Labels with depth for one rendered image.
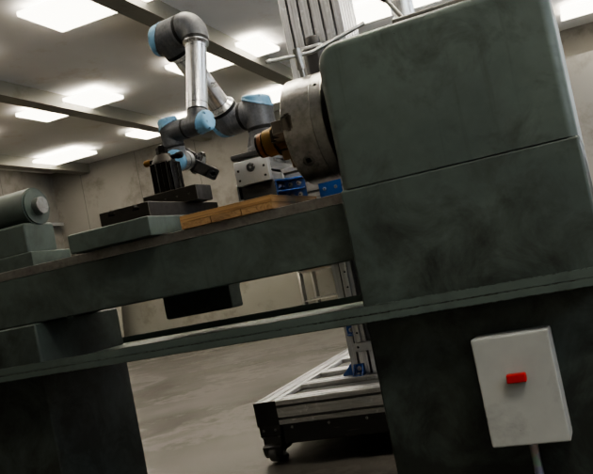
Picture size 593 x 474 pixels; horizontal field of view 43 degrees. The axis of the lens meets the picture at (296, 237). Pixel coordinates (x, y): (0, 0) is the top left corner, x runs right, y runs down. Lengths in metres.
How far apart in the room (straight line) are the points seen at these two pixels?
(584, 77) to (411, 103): 9.08
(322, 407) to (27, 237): 1.19
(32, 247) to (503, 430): 1.66
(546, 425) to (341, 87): 0.97
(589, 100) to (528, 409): 9.23
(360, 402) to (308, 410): 0.20
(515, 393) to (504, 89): 0.72
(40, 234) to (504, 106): 1.64
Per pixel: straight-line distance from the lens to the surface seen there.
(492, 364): 1.86
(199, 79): 2.73
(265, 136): 2.28
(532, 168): 1.89
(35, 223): 2.78
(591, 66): 11.01
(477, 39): 1.95
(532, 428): 1.89
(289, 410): 2.83
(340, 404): 2.76
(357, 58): 2.02
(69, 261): 2.50
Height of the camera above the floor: 0.68
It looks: 2 degrees up
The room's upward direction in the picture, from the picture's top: 11 degrees counter-clockwise
